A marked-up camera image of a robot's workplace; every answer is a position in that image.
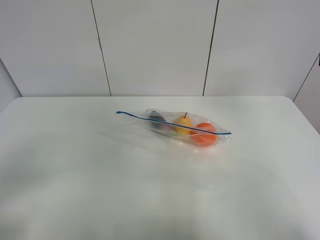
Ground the clear blue-zip plastic bag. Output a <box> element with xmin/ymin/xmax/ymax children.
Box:
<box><xmin>116</xmin><ymin>109</ymin><xmax>232</xmax><ymax>148</ymax></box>

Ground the purple eggplant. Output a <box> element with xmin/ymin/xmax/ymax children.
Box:
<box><xmin>149</xmin><ymin>111</ymin><xmax>174</xmax><ymax>132</ymax></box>

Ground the yellow pear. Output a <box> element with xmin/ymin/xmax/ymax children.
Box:
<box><xmin>173</xmin><ymin>112</ymin><xmax>194</xmax><ymax>136</ymax></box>

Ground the orange fruit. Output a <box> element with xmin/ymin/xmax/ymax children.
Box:
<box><xmin>190</xmin><ymin>122</ymin><xmax>218</xmax><ymax>147</ymax></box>

